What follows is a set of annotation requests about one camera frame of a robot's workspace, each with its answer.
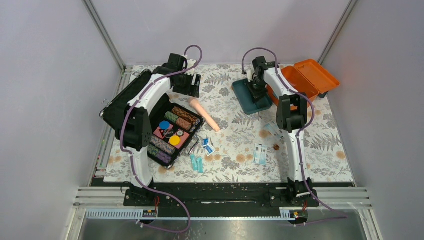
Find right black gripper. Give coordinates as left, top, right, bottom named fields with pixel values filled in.
left=245, top=77, right=268, bottom=104

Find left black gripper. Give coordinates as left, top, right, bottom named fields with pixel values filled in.
left=173, top=71, right=201, bottom=98

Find teal divided tray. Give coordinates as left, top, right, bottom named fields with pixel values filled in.
left=232, top=78, right=273, bottom=115

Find blue white medicine packet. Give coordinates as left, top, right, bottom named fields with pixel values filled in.
left=264, top=121, right=284, bottom=140

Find orange medicine box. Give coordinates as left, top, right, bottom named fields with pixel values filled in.
left=281, top=59, right=340, bottom=102

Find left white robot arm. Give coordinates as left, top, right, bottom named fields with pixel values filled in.
left=119, top=52, right=203, bottom=206

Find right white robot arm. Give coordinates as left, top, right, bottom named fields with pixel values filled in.
left=246, top=56, right=313, bottom=206

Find green chip stack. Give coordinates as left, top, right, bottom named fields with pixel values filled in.
left=164, top=111, right=179, bottom=124

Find orange black chip stack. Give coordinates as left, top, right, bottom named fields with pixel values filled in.
left=171, top=106, right=201, bottom=126

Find red white chip stack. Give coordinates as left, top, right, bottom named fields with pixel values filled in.
left=175, top=117, right=192, bottom=131

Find black poker chip case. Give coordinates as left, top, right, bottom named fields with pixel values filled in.
left=100, top=69, right=205, bottom=167

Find blue poker chip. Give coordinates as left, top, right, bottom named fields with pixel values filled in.
left=158, top=120, right=170, bottom=130

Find yellow poker chip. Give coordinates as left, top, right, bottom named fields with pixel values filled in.
left=169, top=135, right=181, bottom=146

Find floral table mat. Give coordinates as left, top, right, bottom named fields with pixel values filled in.
left=103, top=63, right=355, bottom=184

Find small blue sachets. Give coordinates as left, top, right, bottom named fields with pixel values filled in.
left=201, top=138, right=216, bottom=156

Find blue white sachet packet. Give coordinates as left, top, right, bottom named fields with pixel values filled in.
left=253, top=143, right=268, bottom=165

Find teal tube pair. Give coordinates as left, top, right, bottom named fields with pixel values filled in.
left=190, top=154, right=204, bottom=173

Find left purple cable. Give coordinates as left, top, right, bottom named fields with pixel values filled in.
left=119, top=44, right=204, bottom=234

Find purple cable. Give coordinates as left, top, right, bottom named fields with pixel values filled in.
left=119, top=44, right=204, bottom=234
left=241, top=47, right=349, bottom=227

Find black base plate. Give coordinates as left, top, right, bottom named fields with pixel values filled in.
left=91, top=178, right=319, bottom=218

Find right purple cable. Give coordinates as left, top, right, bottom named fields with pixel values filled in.
left=241, top=47, right=349, bottom=227

